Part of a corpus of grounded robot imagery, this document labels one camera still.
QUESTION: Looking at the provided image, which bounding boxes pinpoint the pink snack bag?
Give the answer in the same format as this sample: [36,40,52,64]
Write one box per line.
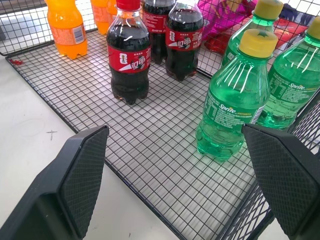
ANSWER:
[196,0,258,53]

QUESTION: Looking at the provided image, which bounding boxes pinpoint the black wire mesh basket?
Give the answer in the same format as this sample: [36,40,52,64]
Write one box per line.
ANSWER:
[0,0,320,240]

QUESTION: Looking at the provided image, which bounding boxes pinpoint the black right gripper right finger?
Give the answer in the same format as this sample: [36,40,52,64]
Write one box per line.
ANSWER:
[241,123,320,238]

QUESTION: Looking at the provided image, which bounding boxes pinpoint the green Sprite bottle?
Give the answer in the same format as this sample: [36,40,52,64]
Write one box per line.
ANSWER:
[221,0,284,68]
[195,28,279,163]
[256,22,320,130]

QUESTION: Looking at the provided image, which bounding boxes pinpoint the orange soda bottle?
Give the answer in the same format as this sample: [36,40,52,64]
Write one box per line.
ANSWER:
[44,0,89,60]
[90,0,119,36]

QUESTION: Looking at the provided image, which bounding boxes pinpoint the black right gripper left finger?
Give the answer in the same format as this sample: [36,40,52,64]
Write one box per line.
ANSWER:
[0,125,110,240]

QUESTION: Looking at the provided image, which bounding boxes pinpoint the red and blue snack bag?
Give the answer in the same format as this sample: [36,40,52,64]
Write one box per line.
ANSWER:
[272,10,316,53]

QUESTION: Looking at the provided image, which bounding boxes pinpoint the dark cola bottle red label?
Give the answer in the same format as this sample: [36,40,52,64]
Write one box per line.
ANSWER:
[106,0,152,106]
[165,0,205,82]
[142,0,176,66]

